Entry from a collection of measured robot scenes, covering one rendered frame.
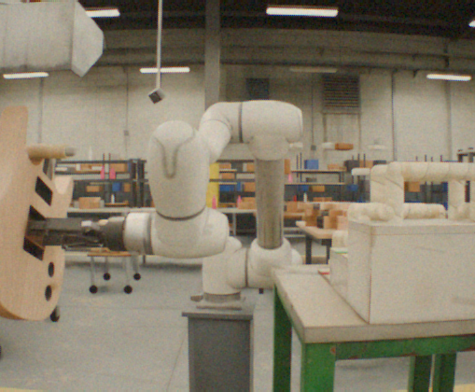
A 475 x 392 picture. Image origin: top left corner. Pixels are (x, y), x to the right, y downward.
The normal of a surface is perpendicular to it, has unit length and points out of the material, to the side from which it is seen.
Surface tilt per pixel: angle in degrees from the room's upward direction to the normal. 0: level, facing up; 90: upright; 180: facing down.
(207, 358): 90
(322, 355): 90
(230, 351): 90
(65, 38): 90
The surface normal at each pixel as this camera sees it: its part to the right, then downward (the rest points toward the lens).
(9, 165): 0.03, -0.29
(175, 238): -0.09, 0.49
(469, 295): 0.00, 0.01
